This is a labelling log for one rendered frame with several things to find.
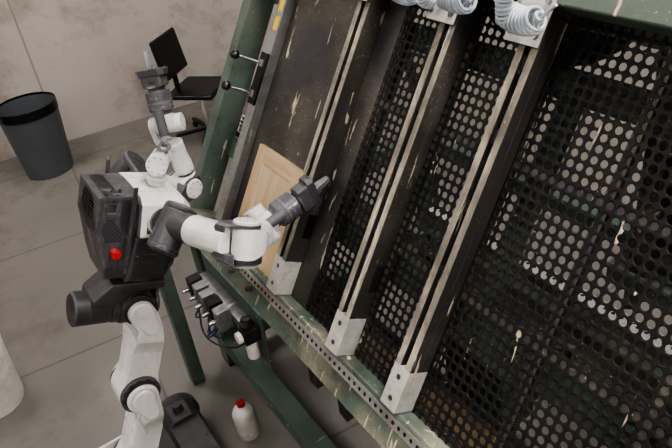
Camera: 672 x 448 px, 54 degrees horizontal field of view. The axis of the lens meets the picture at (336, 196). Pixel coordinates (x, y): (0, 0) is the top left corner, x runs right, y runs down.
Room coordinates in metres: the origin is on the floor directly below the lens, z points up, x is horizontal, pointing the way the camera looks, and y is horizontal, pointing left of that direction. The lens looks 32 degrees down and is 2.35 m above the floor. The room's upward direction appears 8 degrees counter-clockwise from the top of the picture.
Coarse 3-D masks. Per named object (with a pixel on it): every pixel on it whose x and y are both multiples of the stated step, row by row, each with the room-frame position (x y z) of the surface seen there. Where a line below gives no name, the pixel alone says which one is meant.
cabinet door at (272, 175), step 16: (256, 160) 2.20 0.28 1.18; (272, 160) 2.12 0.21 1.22; (288, 160) 2.08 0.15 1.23; (256, 176) 2.16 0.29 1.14; (272, 176) 2.09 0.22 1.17; (288, 176) 2.01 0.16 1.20; (256, 192) 2.13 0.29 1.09; (272, 192) 2.05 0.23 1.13; (288, 192) 1.98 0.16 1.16; (240, 208) 2.16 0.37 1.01; (272, 256) 1.89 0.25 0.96
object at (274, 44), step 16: (288, 0) 2.42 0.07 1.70; (288, 16) 2.42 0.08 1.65; (272, 32) 2.41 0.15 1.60; (272, 48) 2.37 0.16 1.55; (272, 64) 2.37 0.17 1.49; (256, 112) 2.32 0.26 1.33; (256, 128) 2.31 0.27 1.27; (240, 144) 2.29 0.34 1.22; (240, 160) 2.26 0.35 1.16; (240, 176) 2.26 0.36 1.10; (224, 192) 2.25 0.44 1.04; (224, 208) 2.21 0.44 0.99
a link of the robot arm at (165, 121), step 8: (160, 104) 2.16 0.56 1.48; (168, 104) 2.17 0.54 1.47; (152, 112) 2.16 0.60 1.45; (160, 112) 2.13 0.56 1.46; (168, 112) 2.17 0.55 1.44; (152, 120) 2.16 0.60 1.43; (160, 120) 2.12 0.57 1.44; (168, 120) 2.15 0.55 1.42; (176, 120) 2.15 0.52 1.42; (184, 120) 2.20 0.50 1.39; (160, 128) 2.11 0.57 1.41; (168, 128) 2.15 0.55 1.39; (176, 128) 2.15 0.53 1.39; (184, 128) 2.16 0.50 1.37; (160, 136) 2.11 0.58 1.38
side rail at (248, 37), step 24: (264, 0) 2.64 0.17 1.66; (240, 24) 2.61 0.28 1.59; (264, 24) 2.63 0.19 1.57; (240, 48) 2.57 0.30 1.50; (240, 72) 2.56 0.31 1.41; (216, 96) 2.55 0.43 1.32; (240, 96) 2.55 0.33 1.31; (216, 120) 2.49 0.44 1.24; (216, 144) 2.47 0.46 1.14; (216, 168) 2.46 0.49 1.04; (216, 192) 2.45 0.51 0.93
